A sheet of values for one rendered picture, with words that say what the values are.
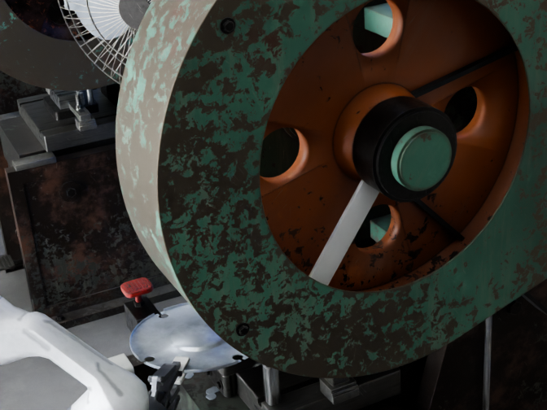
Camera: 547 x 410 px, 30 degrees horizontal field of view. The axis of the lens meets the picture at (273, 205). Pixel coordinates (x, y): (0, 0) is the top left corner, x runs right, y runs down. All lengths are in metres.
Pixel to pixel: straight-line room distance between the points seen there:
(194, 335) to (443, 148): 0.80
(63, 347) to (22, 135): 2.15
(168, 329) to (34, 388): 1.37
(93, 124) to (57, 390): 0.91
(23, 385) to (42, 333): 1.83
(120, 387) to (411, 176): 0.58
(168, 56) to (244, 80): 0.11
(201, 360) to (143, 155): 0.70
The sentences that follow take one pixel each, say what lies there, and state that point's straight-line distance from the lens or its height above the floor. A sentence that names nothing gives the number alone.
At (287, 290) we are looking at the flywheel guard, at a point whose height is 1.14.
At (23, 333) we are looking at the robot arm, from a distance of 1.70.
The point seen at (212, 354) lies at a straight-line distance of 2.08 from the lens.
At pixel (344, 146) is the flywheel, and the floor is 1.34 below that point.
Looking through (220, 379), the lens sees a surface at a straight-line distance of 2.19.
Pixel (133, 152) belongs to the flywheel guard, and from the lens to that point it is 1.50.
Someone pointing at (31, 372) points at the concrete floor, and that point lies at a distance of 3.58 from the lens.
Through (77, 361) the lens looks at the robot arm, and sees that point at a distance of 1.69.
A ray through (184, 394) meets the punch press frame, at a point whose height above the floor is 0.62.
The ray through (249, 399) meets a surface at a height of 0.67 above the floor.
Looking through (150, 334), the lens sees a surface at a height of 0.79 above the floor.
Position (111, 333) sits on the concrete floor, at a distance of 3.69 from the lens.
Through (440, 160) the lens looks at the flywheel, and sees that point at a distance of 1.57.
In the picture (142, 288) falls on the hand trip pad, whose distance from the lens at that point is 2.41.
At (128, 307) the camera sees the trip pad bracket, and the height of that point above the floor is 0.70.
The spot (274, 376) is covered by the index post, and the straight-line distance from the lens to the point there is 2.04.
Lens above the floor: 1.96
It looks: 26 degrees down
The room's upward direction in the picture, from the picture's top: 4 degrees counter-clockwise
